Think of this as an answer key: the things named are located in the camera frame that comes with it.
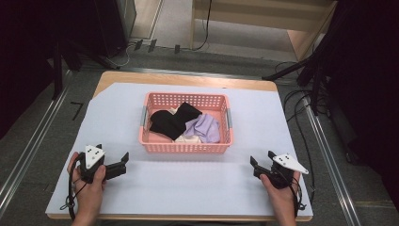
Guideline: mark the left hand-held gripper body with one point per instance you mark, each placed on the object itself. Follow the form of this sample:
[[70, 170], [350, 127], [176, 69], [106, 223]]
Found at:
[[92, 158]]

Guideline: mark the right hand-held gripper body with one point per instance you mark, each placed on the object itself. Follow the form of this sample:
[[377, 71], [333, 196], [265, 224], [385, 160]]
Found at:
[[284, 171]]

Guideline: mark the person's right hand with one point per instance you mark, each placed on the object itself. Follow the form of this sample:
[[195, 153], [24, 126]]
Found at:
[[280, 197]]

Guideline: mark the person's left hand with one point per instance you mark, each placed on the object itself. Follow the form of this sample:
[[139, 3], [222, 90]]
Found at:
[[89, 193]]

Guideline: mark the purple cloth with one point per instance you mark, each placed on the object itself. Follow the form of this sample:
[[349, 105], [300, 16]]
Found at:
[[205, 128]]

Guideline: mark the black cloth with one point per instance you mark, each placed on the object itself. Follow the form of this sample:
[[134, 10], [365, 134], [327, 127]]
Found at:
[[169, 124]]

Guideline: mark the pink plastic basket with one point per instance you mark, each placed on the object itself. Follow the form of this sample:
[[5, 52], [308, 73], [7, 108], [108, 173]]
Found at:
[[188, 148]]

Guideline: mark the white table sheet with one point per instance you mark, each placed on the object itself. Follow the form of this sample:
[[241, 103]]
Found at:
[[188, 188]]

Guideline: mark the cream cloth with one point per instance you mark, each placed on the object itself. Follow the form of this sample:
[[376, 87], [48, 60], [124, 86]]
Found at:
[[172, 110], [188, 140]]

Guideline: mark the black tripod stand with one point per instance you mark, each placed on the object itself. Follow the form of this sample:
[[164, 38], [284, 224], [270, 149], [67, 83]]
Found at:
[[309, 67]]

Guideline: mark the dark cabinet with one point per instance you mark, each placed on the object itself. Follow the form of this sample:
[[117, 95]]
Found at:
[[116, 25]]

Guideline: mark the dark curtain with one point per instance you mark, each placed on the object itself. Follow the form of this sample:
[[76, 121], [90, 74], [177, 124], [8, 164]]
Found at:
[[370, 78], [25, 47]]

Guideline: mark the wooden shelf unit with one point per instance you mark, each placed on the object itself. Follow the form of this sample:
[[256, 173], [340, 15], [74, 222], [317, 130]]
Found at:
[[251, 15]]

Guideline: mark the metal floor rail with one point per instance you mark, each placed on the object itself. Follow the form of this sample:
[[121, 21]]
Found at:
[[188, 72], [28, 153], [332, 169]]

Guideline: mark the small black floor bracket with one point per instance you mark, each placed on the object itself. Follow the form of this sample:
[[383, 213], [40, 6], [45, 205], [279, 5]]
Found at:
[[138, 45], [177, 49], [152, 45]]

